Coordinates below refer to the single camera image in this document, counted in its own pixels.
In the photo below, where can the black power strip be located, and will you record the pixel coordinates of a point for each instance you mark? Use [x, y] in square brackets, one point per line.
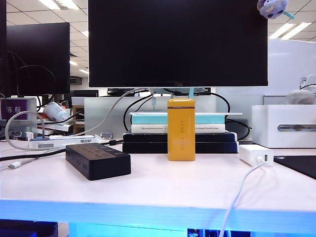
[98, 168]

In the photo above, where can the white charger block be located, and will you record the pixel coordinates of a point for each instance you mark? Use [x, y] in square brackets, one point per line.
[251, 153]

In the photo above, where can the white book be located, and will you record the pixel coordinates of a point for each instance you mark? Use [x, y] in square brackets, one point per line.
[148, 128]

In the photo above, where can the small teal hanging tag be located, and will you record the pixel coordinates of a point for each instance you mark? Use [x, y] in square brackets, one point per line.
[153, 101]

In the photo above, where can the yellow tin box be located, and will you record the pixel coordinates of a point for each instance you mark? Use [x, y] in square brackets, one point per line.
[181, 128]

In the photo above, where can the frosted grey desk divider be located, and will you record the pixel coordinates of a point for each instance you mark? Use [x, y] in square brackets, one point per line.
[93, 111]

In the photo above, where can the large black AOC monitor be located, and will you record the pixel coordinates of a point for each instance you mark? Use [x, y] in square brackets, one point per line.
[177, 42]

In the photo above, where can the brown wooden cabinet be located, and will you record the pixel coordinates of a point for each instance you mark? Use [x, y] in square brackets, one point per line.
[78, 118]

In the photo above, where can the long white barcode box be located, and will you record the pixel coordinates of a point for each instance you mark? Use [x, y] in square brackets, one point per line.
[71, 142]

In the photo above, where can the stack of magazines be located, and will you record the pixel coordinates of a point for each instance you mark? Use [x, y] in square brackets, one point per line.
[56, 127]

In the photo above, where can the white plastic bottle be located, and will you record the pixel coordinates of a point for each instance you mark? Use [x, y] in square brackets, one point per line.
[55, 111]

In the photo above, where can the white box device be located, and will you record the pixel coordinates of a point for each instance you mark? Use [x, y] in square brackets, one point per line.
[271, 123]

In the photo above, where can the small white adapter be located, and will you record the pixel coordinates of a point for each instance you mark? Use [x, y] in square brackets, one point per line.
[29, 135]

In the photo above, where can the black background monitor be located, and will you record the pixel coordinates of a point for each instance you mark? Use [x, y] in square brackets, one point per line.
[2, 49]
[37, 49]

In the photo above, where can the purple name sign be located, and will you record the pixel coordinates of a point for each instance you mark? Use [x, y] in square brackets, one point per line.
[14, 108]

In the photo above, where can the black mouse pad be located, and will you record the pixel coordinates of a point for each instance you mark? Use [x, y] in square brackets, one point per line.
[301, 164]

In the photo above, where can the ceiling light strip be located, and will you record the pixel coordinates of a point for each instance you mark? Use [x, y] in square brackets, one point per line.
[284, 30]
[297, 30]

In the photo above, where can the purple plush toy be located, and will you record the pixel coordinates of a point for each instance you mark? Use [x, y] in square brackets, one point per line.
[271, 8]

